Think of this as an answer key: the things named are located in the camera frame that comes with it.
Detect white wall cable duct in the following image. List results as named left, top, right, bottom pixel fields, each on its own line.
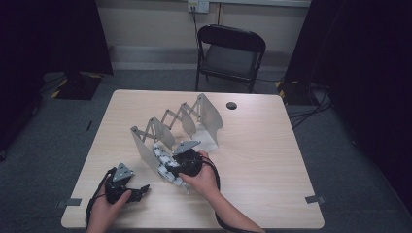
left=208, top=0, right=312, bottom=8

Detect right hand-held gripper black cable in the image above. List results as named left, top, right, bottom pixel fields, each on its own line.
left=200, top=154, right=260, bottom=233

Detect grey tape strip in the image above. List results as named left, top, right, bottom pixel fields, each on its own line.
left=304, top=195, right=326, bottom=205
left=56, top=197, right=83, bottom=209

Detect expandable grey metal bookend rack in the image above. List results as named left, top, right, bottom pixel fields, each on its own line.
left=130, top=92, right=223, bottom=183

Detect black wall socket cable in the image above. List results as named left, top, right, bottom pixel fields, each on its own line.
left=191, top=6, right=201, bottom=50

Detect black stand base striped tape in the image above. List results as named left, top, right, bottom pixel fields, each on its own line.
left=51, top=71, right=104, bottom=101
left=275, top=80, right=312, bottom=106

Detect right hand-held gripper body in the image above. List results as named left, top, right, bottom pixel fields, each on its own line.
left=171, top=140, right=204, bottom=178

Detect hand-held gripper black cable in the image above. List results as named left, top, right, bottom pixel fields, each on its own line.
left=200, top=154, right=260, bottom=233
left=85, top=167, right=118, bottom=229

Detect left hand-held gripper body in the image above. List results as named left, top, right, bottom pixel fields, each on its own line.
left=104, top=162, right=144, bottom=206

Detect black floor cables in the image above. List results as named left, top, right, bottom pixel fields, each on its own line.
left=286, top=82, right=334, bottom=130

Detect black folding chair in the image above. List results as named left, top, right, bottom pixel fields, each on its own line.
left=194, top=23, right=267, bottom=94

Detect white black patterned socks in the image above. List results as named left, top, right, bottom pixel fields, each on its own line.
left=152, top=142, right=192, bottom=195

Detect left hand-held gripper black cable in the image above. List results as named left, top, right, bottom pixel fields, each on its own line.
left=85, top=167, right=118, bottom=229

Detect person's left hand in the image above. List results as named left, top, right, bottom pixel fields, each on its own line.
left=86, top=189, right=133, bottom=231

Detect white wall socket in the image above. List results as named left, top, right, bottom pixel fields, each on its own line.
left=188, top=0, right=210, bottom=14

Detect person's right hand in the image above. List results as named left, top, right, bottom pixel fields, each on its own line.
left=179, top=150, right=219, bottom=199

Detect black curtain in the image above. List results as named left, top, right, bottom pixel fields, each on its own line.
left=0, top=0, right=114, bottom=153
left=285, top=0, right=412, bottom=215

